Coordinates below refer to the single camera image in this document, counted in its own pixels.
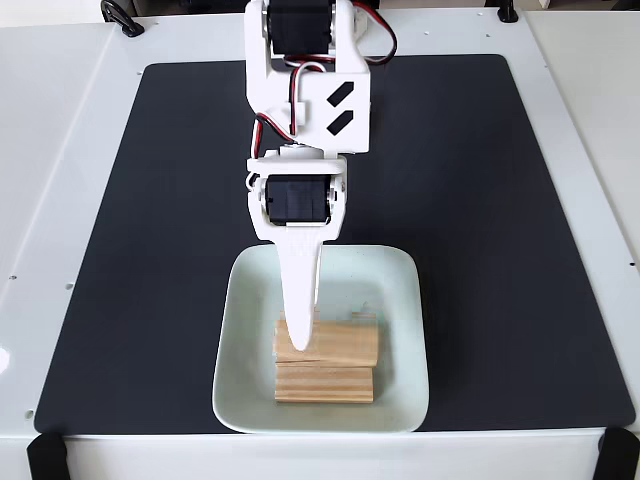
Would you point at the black table mat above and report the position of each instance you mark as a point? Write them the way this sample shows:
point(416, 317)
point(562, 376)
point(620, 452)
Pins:
point(475, 250)

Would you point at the wooden block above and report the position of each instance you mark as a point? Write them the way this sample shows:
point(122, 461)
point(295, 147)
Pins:
point(325, 385)
point(345, 342)

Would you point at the black corner bracket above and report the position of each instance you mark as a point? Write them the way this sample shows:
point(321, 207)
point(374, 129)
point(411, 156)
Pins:
point(46, 457)
point(620, 455)

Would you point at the black table clamp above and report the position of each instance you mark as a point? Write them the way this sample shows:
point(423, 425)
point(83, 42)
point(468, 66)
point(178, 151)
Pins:
point(507, 12)
point(122, 17)

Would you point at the pale green square plate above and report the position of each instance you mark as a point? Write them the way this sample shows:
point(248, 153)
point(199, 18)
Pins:
point(260, 310)

